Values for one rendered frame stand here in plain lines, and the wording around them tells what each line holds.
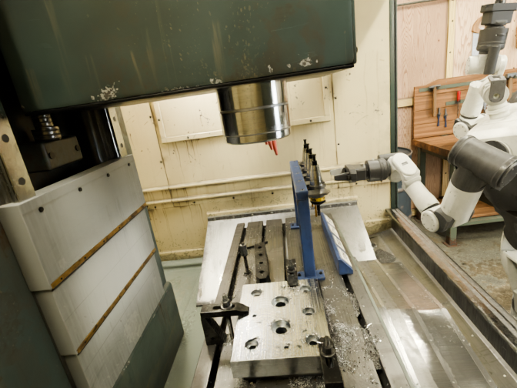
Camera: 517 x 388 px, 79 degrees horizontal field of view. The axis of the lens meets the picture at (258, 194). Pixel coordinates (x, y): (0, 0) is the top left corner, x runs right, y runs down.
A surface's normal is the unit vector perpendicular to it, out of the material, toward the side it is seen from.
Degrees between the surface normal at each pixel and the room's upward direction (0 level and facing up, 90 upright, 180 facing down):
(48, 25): 90
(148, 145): 90
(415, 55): 90
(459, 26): 90
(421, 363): 8
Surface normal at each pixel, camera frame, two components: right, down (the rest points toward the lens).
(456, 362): -0.15, -0.89
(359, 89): -0.06, 0.33
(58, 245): 0.99, -0.11
